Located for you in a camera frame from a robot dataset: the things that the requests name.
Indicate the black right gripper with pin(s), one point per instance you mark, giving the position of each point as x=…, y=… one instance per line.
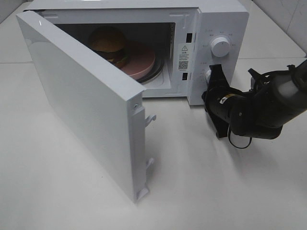
x=222, y=102

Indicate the white timer knob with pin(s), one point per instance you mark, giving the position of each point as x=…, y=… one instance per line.
x=207, y=76

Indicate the pink plate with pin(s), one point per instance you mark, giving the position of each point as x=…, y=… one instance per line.
x=141, y=59

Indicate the white microwave door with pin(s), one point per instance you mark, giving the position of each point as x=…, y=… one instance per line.
x=99, y=103

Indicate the burger with sesame bun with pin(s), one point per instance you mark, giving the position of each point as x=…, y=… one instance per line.
x=110, y=43

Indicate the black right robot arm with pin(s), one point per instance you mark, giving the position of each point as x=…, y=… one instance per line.
x=275, y=98

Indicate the upper white power knob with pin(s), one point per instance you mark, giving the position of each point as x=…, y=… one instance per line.
x=220, y=46

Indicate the glass microwave turntable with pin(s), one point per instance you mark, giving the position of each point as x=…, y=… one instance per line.
x=154, y=72

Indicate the white microwave oven body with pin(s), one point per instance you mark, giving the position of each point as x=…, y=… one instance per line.
x=180, y=31

